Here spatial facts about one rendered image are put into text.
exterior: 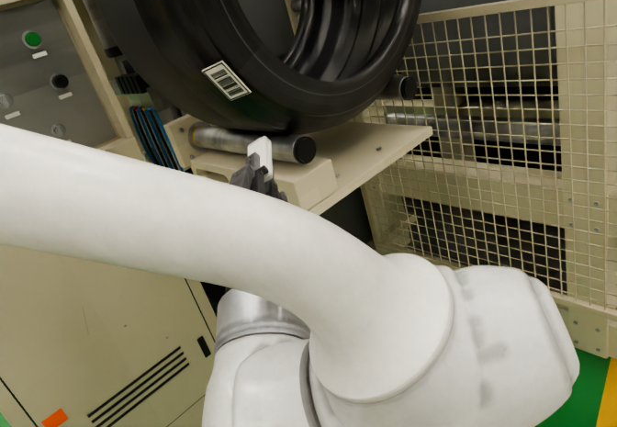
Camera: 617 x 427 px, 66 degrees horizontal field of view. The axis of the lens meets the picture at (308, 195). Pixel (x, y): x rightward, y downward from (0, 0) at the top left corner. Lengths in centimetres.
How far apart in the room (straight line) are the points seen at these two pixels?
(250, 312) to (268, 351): 5
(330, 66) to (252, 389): 81
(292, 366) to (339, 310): 11
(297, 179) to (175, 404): 97
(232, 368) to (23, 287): 91
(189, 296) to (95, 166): 119
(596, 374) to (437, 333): 129
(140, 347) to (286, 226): 120
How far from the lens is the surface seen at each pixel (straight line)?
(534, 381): 31
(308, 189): 77
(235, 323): 43
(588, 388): 153
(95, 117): 129
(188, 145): 103
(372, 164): 88
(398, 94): 94
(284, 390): 36
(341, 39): 110
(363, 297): 26
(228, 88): 68
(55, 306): 130
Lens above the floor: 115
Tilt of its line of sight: 25 degrees down
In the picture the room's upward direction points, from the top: 17 degrees counter-clockwise
